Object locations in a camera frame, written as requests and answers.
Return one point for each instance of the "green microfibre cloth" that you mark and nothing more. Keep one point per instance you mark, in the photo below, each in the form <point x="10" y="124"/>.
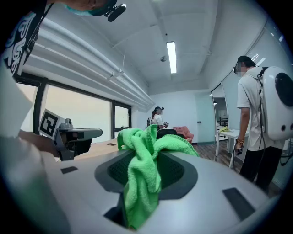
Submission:
<point x="142" y="182"/>

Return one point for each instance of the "wooden table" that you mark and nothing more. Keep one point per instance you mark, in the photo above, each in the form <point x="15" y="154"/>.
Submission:
<point x="100" y="148"/>

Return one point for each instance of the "pink armchair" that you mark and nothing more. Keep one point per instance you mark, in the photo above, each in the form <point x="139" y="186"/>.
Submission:
<point x="185" y="133"/>

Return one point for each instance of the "round ceiling sensor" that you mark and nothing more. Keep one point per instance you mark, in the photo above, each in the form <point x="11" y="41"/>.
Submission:
<point x="163" y="59"/>

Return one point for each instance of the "teal face mask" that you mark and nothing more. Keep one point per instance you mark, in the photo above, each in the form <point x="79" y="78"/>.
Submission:
<point x="77" y="12"/>

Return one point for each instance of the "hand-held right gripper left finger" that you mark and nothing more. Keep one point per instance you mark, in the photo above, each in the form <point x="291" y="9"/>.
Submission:
<point x="80" y="187"/>

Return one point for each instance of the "white table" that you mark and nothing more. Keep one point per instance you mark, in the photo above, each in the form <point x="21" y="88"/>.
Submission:
<point x="238" y="133"/>

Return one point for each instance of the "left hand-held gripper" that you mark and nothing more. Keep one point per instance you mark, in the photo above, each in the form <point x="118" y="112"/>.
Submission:
<point x="49" y="123"/>

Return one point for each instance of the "long ceiling light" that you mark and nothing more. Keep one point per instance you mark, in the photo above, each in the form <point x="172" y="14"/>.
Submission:
<point x="171" y="57"/>

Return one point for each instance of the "white ceiling ducts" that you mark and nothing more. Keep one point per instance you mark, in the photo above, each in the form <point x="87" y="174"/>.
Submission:
<point x="80" y="50"/>

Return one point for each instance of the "black head-worn camera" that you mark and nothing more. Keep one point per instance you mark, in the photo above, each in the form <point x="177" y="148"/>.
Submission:
<point x="115" y="12"/>

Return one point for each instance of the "frosted glass door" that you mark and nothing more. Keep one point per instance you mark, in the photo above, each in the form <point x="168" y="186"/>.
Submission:
<point x="204" y="109"/>

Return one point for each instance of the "person's black printed t-shirt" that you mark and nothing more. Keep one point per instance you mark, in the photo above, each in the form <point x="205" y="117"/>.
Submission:
<point x="20" y="41"/>

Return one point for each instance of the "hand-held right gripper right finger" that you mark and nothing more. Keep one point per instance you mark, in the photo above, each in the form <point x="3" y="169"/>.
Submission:
<point x="201" y="212"/>

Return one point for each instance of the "black window frame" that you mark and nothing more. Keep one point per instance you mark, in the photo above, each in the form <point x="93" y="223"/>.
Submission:
<point x="39" y="105"/>

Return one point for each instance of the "black office chair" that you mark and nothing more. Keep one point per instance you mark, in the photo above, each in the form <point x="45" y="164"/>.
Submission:
<point x="169" y="132"/>

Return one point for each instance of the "yellow-green cloth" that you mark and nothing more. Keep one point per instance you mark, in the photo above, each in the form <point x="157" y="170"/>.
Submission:
<point x="225" y="129"/>

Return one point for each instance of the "white hard-shell backpack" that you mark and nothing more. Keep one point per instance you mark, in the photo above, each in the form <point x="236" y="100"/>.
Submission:
<point x="274" y="114"/>

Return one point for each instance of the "person's left forearm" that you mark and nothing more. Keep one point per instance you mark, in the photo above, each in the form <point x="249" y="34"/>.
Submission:
<point x="39" y="142"/>

